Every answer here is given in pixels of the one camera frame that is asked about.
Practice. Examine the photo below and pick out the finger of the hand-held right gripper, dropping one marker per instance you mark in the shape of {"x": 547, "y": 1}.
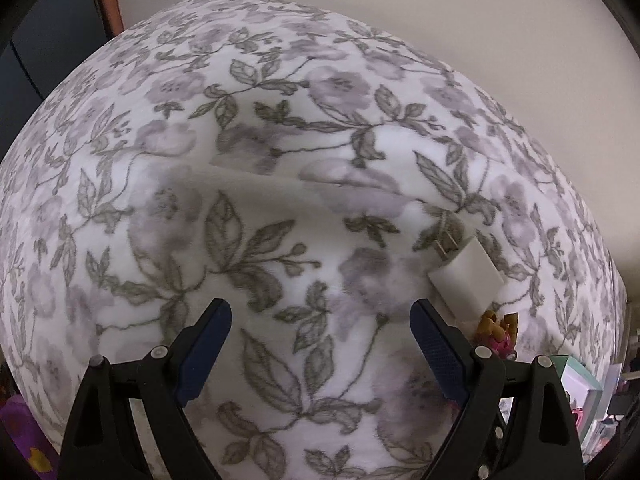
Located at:
{"x": 497, "y": 432}

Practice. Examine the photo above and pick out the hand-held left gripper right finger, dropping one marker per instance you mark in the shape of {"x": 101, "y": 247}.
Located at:
{"x": 440, "y": 355}

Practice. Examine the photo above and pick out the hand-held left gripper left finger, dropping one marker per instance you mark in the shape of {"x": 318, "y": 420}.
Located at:
{"x": 205, "y": 355}

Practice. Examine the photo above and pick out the white wall charger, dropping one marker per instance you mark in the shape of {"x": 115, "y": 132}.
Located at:
{"x": 470, "y": 275}

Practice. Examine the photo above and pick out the teal and white box tray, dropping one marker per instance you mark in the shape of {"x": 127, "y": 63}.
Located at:
{"x": 575, "y": 385}

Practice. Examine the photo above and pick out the black plug adapter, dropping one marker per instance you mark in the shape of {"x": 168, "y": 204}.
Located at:
{"x": 621, "y": 402}

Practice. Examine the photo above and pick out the white power strip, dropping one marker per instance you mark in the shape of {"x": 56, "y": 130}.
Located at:
{"x": 615, "y": 374}

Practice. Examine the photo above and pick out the colourful floral mat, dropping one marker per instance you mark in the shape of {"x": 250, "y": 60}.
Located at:
{"x": 25, "y": 435}

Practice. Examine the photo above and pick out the dark cabinet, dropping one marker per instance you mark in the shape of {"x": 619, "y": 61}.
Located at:
{"x": 50, "y": 35}

